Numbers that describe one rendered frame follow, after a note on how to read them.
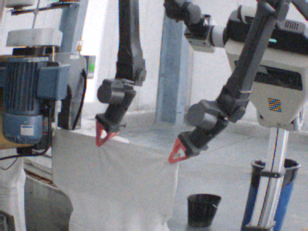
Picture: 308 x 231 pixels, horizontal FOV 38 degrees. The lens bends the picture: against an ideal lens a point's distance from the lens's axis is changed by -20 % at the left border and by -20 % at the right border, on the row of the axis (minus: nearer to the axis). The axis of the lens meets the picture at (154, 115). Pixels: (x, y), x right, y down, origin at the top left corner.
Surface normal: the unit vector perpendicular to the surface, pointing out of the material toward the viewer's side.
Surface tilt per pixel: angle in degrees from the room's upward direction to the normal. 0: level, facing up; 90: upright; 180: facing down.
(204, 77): 90
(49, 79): 90
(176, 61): 90
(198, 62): 90
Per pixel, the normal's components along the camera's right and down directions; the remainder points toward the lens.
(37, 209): -0.51, 0.06
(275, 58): -0.26, -0.72
